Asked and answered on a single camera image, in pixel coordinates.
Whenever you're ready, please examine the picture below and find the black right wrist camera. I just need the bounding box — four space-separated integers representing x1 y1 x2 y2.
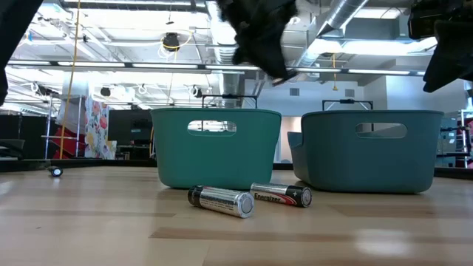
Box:
408 4 444 40

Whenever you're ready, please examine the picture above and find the green plastic bin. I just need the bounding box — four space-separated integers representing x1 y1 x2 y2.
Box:
150 107 283 191

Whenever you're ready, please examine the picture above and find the long yellow cable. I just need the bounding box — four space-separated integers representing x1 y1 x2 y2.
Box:
58 0 81 160

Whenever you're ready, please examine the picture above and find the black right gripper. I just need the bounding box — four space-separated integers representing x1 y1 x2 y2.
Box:
423 0 473 93

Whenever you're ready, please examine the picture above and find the white metal rack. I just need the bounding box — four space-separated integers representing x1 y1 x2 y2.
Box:
459 109 473 169

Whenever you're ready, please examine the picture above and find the yellow hanging cord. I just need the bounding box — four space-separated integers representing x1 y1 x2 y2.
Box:
331 53 339 92

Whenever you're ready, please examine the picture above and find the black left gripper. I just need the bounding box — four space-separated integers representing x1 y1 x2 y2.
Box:
216 0 299 80

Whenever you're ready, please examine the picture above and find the silver metal rack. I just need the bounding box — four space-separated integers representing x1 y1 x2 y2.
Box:
40 95 86 160

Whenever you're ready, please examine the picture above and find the black computer monitor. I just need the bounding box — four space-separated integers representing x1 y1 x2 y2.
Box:
107 109 154 146

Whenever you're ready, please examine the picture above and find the black aluminium table frame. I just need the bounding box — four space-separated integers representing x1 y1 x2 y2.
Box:
0 157 473 177

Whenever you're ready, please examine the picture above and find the black ceiling camera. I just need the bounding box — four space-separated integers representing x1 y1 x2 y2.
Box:
162 32 181 52

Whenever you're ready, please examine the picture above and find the floral patterned cloth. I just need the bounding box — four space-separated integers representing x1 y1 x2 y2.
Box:
84 96 118 160

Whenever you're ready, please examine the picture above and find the silver slanted ceiling duct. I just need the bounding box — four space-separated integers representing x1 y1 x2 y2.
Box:
295 0 370 69

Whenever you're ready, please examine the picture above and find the black partition panel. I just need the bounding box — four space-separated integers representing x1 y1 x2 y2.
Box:
0 114 49 160

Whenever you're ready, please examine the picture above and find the dark teal plastic bin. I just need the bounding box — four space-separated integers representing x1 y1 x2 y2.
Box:
287 109 445 194

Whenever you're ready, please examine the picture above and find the silver Energizer AA battery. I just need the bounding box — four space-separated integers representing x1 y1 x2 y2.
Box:
187 185 256 219
250 181 313 208

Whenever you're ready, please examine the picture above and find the grey monitor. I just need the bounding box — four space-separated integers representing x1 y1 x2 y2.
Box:
443 117 459 149

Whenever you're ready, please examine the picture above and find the red object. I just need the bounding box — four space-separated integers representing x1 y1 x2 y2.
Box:
53 127 88 160

